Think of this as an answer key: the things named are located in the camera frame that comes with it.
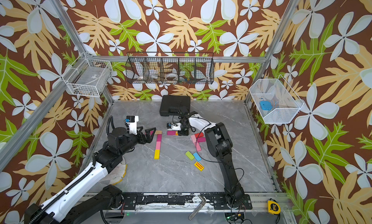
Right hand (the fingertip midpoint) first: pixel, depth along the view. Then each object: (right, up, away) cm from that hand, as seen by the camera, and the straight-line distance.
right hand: (180, 130), depth 103 cm
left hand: (-15, +5, -27) cm, 32 cm away
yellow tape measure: (+47, -35, -33) cm, 67 cm away
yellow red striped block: (+12, -20, -17) cm, 29 cm away
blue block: (+11, -15, -14) cm, 23 cm away
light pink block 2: (+9, -5, -4) cm, 12 cm away
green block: (+6, -15, -13) cm, 20 cm away
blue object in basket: (+50, +17, -21) cm, 57 cm away
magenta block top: (-6, -1, -5) cm, 8 cm away
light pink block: (-14, -9, -10) cm, 19 cm away
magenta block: (+15, -6, -4) cm, 16 cm away
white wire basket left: (-55, +34, -18) cm, 67 cm away
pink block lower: (+12, -10, -9) cm, 18 cm away
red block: (+15, -3, -4) cm, 15 cm away
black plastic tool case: (-5, +22, +14) cm, 27 cm away
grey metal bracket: (+10, -37, -31) cm, 49 cm away
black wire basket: (-7, +43, -5) cm, 44 cm away
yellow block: (-14, -14, -12) cm, 24 cm away
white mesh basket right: (+57, +19, -19) cm, 63 cm away
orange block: (-3, -2, -5) cm, 6 cm away
